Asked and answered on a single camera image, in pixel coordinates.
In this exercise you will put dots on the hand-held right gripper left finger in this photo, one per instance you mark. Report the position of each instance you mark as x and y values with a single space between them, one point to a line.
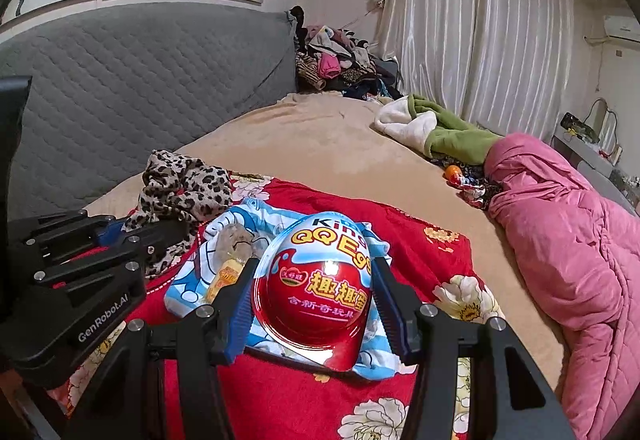
240 320

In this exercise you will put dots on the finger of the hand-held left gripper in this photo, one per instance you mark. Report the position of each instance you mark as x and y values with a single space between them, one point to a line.
160 240
107 234

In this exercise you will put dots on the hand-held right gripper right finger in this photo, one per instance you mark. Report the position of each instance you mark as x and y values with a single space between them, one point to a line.
395 315

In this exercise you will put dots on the yellow biscuit packet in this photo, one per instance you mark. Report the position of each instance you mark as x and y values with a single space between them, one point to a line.
225 277

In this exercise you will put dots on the leopard print scrunchie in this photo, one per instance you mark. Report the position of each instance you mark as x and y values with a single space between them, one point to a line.
185 190

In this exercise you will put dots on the red toy egg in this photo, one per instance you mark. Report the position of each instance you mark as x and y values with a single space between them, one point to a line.
315 300

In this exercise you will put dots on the blue striped cartoon cloth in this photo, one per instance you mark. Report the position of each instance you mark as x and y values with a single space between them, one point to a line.
190 290

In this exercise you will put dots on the red floral blanket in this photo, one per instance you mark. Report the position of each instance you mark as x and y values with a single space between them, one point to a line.
280 405

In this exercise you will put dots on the colourful foil wrappers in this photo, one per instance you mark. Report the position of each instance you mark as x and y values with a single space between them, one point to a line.
475 192

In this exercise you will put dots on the small orange egg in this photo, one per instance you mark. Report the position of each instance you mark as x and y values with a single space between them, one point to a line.
451 171

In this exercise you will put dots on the grey quilted headboard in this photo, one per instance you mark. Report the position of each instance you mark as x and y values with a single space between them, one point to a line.
150 80

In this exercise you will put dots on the pink quilt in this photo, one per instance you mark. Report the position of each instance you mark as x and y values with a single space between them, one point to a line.
575 270

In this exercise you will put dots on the green and white blanket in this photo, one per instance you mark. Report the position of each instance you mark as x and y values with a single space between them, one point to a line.
460 137

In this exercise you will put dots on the grey dresser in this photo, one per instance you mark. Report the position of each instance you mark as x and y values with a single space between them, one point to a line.
590 165

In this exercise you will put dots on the pile of clothes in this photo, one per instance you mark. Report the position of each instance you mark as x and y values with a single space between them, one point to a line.
340 55

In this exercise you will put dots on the dark bag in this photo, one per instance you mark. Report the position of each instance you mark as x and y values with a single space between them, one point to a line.
575 125

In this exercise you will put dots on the vanity mirror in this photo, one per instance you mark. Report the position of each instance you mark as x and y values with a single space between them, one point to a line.
597 112

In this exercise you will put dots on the white curtain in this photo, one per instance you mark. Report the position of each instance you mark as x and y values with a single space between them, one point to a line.
475 20

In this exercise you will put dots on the white air conditioner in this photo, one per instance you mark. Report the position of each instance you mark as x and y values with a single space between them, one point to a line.
622 27

